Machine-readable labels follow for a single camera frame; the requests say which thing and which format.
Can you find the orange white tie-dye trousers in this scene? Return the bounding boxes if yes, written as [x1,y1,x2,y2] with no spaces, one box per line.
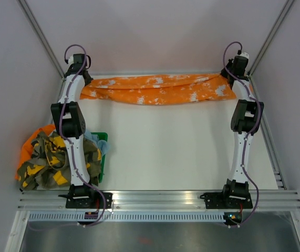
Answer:
[80,73,236,105]

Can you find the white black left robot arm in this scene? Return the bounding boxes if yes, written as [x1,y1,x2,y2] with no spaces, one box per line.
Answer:
[50,54,96,208]

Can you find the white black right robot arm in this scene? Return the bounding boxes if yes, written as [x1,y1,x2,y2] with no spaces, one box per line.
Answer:
[221,50,264,208]

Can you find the camouflage trousers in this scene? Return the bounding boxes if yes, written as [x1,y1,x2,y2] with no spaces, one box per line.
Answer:
[17,130,103,190]

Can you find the green plastic bin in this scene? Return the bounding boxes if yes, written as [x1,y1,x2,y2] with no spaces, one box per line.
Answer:
[91,132,110,183]

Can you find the orange garment in pile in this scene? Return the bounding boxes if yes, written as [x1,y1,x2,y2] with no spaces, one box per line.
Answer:
[15,124,62,189]

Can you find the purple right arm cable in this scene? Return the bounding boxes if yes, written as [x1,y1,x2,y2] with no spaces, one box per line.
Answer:
[215,41,261,228]

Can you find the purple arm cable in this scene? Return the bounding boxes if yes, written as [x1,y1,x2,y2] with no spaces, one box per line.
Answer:
[215,41,261,228]
[28,44,106,232]

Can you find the left aluminium frame post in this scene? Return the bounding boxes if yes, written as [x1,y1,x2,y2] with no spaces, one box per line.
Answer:
[17,0,64,79]

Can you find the aluminium frame post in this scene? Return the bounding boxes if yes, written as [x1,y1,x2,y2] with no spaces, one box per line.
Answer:
[248,0,296,77]
[17,0,64,79]

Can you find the right aluminium frame post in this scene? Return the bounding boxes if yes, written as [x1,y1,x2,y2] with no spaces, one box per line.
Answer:
[248,0,296,77]

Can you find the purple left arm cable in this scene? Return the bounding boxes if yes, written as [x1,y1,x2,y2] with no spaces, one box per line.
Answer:
[28,44,106,232]

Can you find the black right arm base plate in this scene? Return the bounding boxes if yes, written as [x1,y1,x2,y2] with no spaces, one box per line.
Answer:
[200,192,253,209]

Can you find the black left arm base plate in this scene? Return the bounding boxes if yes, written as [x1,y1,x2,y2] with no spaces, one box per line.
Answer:
[66,192,113,209]

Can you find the aluminium mounting rail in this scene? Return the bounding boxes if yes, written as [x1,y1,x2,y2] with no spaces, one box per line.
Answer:
[17,190,300,212]

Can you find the white slotted cable duct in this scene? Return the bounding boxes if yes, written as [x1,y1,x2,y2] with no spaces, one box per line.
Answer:
[29,211,224,222]

